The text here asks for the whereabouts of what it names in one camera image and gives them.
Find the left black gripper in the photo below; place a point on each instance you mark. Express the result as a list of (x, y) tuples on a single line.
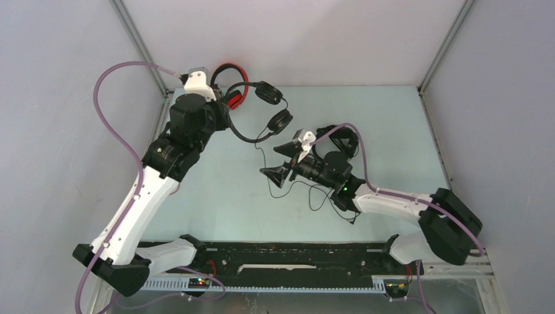
[(223, 111)]

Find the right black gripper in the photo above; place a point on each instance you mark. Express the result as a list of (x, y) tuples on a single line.
[(278, 174)]

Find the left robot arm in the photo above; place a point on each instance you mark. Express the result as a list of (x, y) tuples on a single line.
[(115, 255)]

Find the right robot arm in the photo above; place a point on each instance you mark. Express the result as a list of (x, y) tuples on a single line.
[(447, 227)]

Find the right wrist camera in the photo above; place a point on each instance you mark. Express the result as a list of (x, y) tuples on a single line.
[(303, 141)]

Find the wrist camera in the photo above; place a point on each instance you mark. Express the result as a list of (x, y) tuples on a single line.
[(303, 141), (196, 81)]

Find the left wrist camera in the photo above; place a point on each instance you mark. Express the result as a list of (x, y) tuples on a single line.
[(196, 81)]

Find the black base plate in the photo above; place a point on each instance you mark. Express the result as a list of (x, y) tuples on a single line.
[(300, 266)]

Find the aluminium frame rail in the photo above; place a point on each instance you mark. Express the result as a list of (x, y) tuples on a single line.
[(194, 281)]

